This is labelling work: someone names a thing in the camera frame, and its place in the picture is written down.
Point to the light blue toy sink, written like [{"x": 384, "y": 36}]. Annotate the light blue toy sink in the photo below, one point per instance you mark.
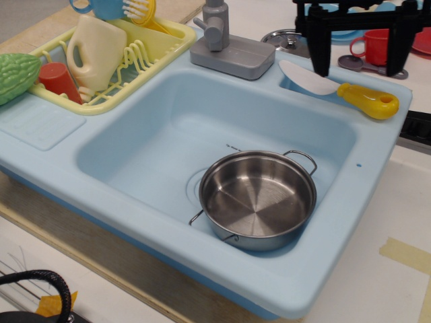
[{"x": 136, "y": 170}]

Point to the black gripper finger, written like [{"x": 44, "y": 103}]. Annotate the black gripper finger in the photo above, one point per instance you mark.
[
  {"x": 318, "y": 35},
  {"x": 405, "y": 24}
]

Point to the black object right edge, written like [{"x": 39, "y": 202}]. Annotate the black object right edge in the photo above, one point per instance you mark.
[{"x": 417, "y": 127}]

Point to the masking tape strip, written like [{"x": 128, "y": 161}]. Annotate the masking tape strip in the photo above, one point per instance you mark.
[{"x": 406, "y": 254}]

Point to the grey toy spoon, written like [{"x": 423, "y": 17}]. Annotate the grey toy spoon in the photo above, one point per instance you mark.
[{"x": 356, "y": 64}]

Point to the blue toy cup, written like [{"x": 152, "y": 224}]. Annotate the blue toy cup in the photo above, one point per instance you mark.
[{"x": 102, "y": 9}]

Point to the yellow tape piece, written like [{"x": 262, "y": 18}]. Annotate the yellow tape piece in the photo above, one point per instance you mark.
[{"x": 49, "y": 306}]

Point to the cream plastic detergent bottle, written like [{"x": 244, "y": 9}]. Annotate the cream plastic detergent bottle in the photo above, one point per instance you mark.
[{"x": 94, "y": 52}]

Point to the red plastic cup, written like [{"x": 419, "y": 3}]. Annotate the red plastic cup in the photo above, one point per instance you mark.
[{"x": 56, "y": 78}]

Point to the grey toy faucet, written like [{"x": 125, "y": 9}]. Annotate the grey toy faucet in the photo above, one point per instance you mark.
[{"x": 226, "y": 53}]

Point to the stainless steel pot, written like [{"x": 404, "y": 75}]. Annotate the stainless steel pot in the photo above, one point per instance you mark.
[{"x": 258, "y": 200}]

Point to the green bitter gourd toy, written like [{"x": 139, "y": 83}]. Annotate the green bitter gourd toy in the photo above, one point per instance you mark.
[{"x": 18, "y": 73}]

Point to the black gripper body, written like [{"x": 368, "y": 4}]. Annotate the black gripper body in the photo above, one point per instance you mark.
[{"x": 356, "y": 15}]

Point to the red toy mug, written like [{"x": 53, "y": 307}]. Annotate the red toy mug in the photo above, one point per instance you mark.
[{"x": 372, "y": 46}]

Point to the yellow dish brush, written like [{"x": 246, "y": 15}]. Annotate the yellow dish brush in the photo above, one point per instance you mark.
[{"x": 141, "y": 13}]

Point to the yellow dish rack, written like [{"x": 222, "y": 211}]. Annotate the yellow dish rack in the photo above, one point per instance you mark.
[{"x": 147, "y": 52}]

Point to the light blue plate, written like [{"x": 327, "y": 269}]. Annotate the light blue plate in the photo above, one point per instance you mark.
[{"x": 342, "y": 36}]

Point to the red plate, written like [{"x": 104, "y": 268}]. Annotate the red plate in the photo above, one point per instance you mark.
[{"x": 422, "y": 42}]

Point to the steel pot lid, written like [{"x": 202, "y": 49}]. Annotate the steel pot lid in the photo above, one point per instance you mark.
[{"x": 287, "y": 40}]

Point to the toy knife yellow handle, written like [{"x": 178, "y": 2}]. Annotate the toy knife yellow handle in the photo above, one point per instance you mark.
[{"x": 375, "y": 104}]

